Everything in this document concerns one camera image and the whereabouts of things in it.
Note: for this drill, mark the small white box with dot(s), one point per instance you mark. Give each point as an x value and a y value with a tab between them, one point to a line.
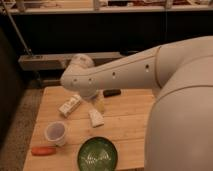
70	105

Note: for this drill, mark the black marker object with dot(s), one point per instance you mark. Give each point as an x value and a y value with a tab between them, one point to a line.
110	93

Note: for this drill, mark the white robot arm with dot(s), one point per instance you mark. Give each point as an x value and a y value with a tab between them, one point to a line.
179	134

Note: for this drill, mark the white folded cloth piece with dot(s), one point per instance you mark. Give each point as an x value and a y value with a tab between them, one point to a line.
96	118

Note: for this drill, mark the orange carrot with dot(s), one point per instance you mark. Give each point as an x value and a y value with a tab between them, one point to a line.
43	151

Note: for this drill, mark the wooden shelf with items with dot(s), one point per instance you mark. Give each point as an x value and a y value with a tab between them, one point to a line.
101	6

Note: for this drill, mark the clear plastic cup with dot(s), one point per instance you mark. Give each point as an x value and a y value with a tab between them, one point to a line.
55	133

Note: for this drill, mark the metal diagonal pole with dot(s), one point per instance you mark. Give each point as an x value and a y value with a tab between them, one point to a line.
26	48

